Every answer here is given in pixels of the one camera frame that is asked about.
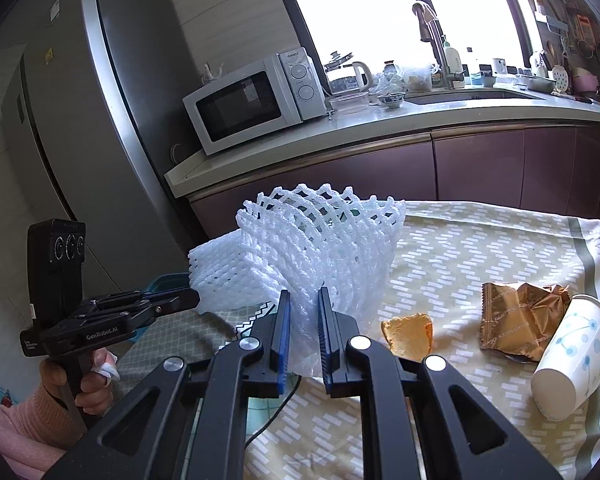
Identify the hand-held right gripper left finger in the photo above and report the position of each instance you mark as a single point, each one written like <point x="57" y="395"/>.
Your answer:
<point x="280" y="345"/>

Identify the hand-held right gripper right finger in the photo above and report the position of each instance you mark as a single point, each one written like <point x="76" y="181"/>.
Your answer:
<point x="326" y="345"/>

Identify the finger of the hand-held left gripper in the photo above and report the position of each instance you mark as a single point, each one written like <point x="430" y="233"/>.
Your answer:
<point x="180" y="303"/>
<point x="164" y="292"/>

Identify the blue plastic trash bin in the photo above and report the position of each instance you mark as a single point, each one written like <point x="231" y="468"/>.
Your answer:
<point x="172" y="280"/>

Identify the white foam fruit net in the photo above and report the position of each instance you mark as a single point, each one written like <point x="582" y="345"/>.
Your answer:
<point x="220" y="275"/>
<point x="340" y="240"/>

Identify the white tissue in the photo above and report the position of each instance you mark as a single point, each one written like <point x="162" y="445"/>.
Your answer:
<point x="105" y="369"/>

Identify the gold foil snack wrapper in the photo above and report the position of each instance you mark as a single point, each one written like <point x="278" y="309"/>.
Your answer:
<point x="515" y="320"/>

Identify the blue dotted paper cup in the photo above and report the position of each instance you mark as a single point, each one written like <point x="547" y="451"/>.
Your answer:
<point x="575" y="355"/>

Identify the person's left forearm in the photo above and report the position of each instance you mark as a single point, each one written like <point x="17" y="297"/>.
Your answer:
<point x="20" y="430"/>

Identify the person's left hand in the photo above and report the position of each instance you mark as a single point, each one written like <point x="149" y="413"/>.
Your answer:
<point x="97" y="397"/>

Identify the grey refrigerator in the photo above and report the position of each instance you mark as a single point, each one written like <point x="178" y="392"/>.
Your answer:
<point x="105" y="135"/>

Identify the patterned green beige tablecloth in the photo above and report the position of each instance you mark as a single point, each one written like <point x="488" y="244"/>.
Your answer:
<point x="455" y="260"/>

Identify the white microwave oven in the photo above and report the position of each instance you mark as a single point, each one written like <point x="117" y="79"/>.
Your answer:
<point x="240" y="105"/>

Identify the small white ornament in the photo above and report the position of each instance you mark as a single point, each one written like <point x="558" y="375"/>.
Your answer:
<point x="213" y="72"/>

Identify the kitchen counter with cabinets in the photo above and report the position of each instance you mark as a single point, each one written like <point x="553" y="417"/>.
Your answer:
<point x="480" y="165"/>

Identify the clear plastic food container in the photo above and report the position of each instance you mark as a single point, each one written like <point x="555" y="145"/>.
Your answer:
<point x="349" y="102"/>

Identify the blue white ceramic bowl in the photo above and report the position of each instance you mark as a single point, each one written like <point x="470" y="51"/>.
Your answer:
<point x="391" y="101"/>

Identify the glass pot with lid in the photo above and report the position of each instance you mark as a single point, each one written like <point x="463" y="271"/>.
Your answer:
<point x="339" y="77"/>

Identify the white electric kettle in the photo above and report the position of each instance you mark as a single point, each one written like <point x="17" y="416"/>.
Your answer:
<point x="361" y="76"/>

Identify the clear plastic bag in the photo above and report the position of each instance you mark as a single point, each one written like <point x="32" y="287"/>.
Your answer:
<point x="415" y="76"/>

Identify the kitchen sink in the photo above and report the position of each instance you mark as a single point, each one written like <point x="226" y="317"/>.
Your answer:
<point x="480" y="96"/>

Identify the white soap bottle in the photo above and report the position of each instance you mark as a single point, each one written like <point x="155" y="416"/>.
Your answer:
<point x="452" y="60"/>

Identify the steel kitchen faucet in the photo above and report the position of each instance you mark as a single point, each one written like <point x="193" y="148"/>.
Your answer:
<point x="437" y="40"/>

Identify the white mug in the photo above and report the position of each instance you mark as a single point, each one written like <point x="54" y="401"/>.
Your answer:
<point x="498" y="66"/>

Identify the kitchen window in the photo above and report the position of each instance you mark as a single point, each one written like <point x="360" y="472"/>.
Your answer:
<point x="380" y="10"/>

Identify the white perforated spoon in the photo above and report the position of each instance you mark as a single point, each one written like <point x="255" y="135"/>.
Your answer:
<point x="561" y="77"/>

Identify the pink bowl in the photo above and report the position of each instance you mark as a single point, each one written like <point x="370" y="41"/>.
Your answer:
<point x="586" y="84"/>

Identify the wall utensil rack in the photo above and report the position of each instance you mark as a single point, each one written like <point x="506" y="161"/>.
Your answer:
<point x="575" y="20"/>

